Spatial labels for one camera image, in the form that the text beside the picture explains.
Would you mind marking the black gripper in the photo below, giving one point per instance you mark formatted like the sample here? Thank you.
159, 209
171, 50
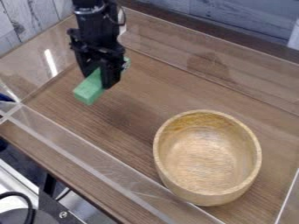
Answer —
94, 42

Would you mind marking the green rectangular block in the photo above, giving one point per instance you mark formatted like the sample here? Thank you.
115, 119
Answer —
90, 89

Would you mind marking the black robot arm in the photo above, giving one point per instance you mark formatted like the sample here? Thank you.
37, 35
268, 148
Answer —
101, 3

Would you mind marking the brown wooden bowl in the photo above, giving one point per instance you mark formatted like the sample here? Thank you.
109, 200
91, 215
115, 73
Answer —
207, 157

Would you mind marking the blue object at left edge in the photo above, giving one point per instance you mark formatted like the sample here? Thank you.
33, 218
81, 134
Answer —
6, 98

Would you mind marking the black table leg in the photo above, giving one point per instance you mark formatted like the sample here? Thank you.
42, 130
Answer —
50, 185

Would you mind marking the clear acrylic enclosure wall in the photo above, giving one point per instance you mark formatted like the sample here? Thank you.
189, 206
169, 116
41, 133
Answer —
97, 146

